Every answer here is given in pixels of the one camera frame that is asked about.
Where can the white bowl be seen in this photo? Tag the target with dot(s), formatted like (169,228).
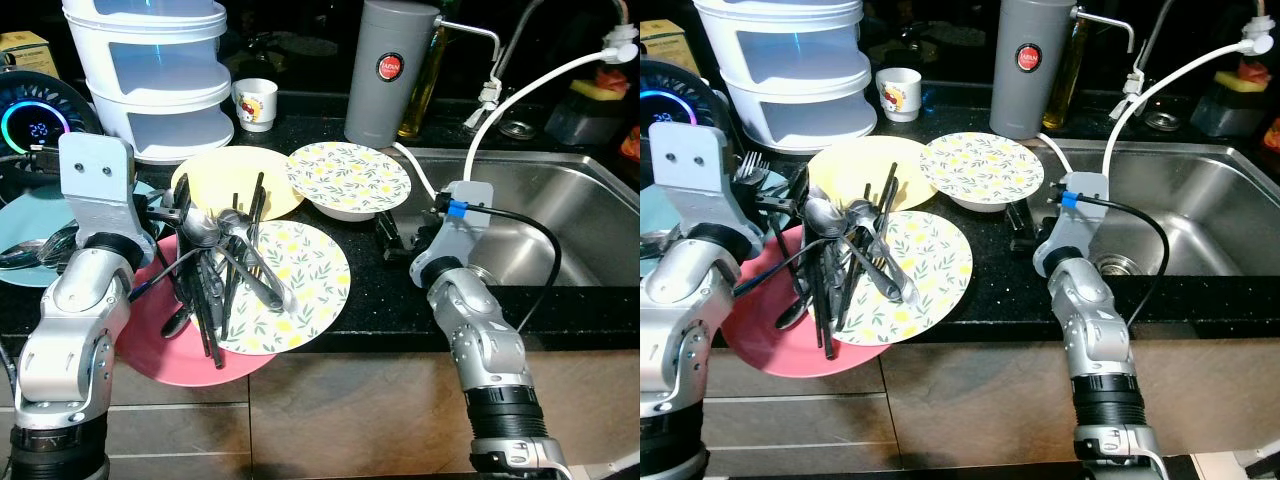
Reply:
(345,213)
(985,205)

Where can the steel spoon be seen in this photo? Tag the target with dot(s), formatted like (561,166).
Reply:
(790,315)
(175,322)
(200,228)
(862,215)
(233,222)
(823,217)
(765,272)
(55,243)
(160,275)

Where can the small lemon print plate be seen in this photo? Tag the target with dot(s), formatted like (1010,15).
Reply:
(985,165)
(350,175)

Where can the black chopstick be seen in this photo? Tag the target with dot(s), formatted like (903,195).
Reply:
(178,280)
(870,200)
(215,345)
(888,185)
(830,335)
(785,255)
(205,330)
(238,205)
(820,320)
(258,190)

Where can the large lemon print plate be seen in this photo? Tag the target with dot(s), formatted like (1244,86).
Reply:
(310,270)
(935,265)

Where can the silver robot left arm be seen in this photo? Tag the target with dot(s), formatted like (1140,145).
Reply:
(75,320)
(680,330)

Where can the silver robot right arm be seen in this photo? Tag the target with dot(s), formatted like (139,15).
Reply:
(1090,330)
(480,340)

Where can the steel fork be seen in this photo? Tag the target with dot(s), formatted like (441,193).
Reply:
(752,168)

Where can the steel sink drain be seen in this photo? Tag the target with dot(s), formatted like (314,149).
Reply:
(1118,265)
(485,272)

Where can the pale yellow plate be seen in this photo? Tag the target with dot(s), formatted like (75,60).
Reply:
(850,160)
(225,170)

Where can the grey cylindrical water filter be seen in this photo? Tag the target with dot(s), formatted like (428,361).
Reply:
(1025,95)
(385,100)

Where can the yellow oil bottle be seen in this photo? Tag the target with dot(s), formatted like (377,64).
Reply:
(1062,95)
(415,105)

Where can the white tiered storage container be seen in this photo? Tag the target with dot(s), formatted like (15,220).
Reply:
(790,70)
(150,80)

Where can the pink plate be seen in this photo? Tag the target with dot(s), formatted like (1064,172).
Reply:
(165,350)
(770,345)

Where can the white printed cup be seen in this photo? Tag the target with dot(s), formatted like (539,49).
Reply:
(898,95)
(255,105)

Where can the round steel hole cover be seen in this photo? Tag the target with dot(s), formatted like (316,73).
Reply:
(1162,120)
(517,128)

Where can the black round display appliance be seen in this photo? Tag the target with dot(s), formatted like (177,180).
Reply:
(670,105)
(30,110)

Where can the stainless steel sink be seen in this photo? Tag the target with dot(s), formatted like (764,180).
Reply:
(570,200)
(1200,200)

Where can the brown stone-look cabinet front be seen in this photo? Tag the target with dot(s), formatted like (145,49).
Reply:
(350,420)
(980,400)

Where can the yellow cardboard box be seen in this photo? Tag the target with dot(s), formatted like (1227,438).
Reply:
(668,45)
(28,52)

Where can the dark sponge holder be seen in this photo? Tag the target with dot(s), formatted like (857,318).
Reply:
(1225,115)
(580,120)

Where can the yellow and red sponge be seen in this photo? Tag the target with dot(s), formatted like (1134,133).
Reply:
(600,85)
(1245,80)

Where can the steel gooseneck faucet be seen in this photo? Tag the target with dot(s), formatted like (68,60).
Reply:
(1150,45)
(517,45)

